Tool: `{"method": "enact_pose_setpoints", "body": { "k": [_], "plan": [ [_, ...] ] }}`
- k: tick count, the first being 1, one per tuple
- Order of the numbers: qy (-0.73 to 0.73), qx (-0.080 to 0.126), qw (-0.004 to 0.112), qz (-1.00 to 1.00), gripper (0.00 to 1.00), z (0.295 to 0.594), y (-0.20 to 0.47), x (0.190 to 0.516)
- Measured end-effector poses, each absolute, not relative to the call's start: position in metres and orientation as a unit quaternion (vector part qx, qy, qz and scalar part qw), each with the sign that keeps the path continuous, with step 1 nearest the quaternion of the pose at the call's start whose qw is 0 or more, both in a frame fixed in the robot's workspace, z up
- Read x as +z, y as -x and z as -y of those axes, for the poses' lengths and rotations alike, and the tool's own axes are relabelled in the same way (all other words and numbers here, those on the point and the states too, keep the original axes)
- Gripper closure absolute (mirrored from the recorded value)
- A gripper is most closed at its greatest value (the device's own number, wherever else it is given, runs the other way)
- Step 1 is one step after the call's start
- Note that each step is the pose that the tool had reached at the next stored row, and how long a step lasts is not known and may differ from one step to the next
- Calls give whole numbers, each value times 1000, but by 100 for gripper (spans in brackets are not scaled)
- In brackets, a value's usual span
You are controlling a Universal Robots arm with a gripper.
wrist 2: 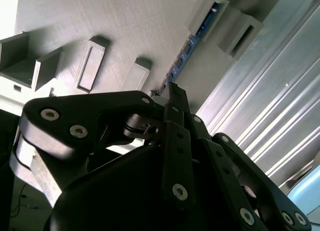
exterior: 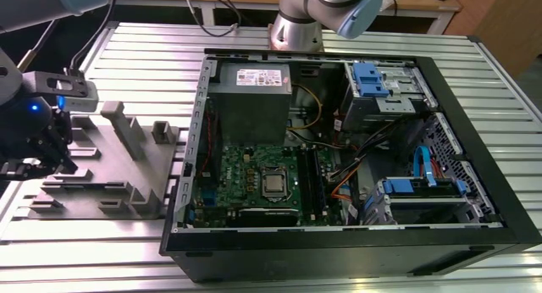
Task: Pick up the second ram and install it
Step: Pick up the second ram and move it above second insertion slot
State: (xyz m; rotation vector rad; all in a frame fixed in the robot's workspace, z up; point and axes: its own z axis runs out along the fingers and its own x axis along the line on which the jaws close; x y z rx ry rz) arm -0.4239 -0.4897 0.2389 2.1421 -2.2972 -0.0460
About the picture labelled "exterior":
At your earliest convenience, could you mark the yellow wire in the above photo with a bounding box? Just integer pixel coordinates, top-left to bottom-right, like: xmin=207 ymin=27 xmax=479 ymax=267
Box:
xmin=287 ymin=85 xmax=325 ymax=129

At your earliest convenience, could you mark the grey camera on black bracket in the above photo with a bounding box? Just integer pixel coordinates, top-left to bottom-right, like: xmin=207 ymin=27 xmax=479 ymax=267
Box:
xmin=22 ymin=70 xmax=97 ymax=99

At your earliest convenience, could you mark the CPU socket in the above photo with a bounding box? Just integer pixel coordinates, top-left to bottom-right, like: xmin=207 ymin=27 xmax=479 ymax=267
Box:
xmin=257 ymin=165 xmax=293 ymax=201

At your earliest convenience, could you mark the metal disk bay frame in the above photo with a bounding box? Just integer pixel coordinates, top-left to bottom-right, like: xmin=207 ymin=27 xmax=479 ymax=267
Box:
xmin=359 ymin=178 xmax=496 ymax=226

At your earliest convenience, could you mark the green motherboard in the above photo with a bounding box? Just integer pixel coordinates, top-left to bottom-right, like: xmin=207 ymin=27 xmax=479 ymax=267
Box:
xmin=188 ymin=143 xmax=344 ymax=227

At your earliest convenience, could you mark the metal disk bay cage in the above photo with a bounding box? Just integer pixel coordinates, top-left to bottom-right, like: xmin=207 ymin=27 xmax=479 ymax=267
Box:
xmin=340 ymin=60 xmax=439 ymax=132

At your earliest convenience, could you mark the black camera cable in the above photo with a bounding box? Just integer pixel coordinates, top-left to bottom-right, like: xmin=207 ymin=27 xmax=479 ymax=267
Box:
xmin=16 ymin=0 xmax=120 ymax=77

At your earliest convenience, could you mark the blue flat data wire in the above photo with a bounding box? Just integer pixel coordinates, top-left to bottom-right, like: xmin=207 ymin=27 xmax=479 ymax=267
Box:
xmin=412 ymin=145 xmax=439 ymax=188

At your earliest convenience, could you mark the wooden cabinet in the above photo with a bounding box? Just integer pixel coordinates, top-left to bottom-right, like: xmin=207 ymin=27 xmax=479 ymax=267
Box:
xmin=443 ymin=0 xmax=542 ymax=81

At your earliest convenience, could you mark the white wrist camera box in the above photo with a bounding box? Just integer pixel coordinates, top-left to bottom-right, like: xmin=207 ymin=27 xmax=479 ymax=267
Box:
xmin=57 ymin=80 xmax=100 ymax=112

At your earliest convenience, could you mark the loose black cable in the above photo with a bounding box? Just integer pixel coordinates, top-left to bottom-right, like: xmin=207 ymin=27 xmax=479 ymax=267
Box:
xmin=181 ymin=0 xmax=243 ymax=37

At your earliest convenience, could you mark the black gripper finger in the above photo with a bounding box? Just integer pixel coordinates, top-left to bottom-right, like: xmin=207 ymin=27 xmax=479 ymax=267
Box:
xmin=0 ymin=158 xmax=58 ymax=181
xmin=41 ymin=108 xmax=78 ymax=176

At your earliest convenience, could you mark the blue disk carrier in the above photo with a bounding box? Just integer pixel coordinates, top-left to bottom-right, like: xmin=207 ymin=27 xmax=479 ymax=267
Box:
xmin=351 ymin=61 xmax=388 ymax=97

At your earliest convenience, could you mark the red wire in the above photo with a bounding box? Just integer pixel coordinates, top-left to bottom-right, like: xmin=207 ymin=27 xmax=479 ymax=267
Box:
xmin=201 ymin=115 xmax=215 ymax=176

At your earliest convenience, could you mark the orange wire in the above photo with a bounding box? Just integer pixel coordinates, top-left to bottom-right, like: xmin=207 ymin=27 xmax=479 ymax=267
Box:
xmin=329 ymin=171 xmax=360 ymax=200

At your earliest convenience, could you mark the grey power supply unit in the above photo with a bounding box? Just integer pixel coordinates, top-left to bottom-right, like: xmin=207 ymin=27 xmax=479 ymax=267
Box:
xmin=207 ymin=63 xmax=293 ymax=147

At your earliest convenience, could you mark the hard disk in blue carrier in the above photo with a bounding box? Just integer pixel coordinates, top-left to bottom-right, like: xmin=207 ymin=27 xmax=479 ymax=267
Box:
xmin=376 ymin=177 xmax=468 ymax=208

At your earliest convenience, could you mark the black RAM slot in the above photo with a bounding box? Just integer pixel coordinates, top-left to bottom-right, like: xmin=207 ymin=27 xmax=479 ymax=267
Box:
xmin=295 ymin=145 xmax=313 ymax=213

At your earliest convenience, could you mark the silver CPU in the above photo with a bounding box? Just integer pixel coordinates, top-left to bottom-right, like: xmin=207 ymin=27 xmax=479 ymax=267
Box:
xmin=260 ymin=174 xmax=288 ymax=194

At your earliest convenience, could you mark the black wire bundle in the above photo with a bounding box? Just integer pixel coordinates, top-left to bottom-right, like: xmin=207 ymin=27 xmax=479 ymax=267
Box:
xmin=328 ymin=115 xmax=424 ymax=179

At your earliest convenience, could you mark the wooden desk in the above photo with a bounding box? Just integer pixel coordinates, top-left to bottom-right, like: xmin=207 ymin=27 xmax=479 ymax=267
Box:
xmin=113 ymin=0 xmax=462 ymax=36

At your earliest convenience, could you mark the grey parts rack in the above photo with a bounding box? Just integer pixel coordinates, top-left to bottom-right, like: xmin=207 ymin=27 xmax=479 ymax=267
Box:
xmin=26 ymin=101 xmax=189 ymax=221

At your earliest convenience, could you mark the black open PC case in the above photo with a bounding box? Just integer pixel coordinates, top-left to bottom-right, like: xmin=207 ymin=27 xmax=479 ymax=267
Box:
xmin=158 ymin=47 xmax=542 ymax=283

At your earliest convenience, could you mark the black graphics card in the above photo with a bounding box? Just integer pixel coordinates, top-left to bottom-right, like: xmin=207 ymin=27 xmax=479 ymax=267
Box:
xmin=225 ymin=207 xmax=300 ymax=227

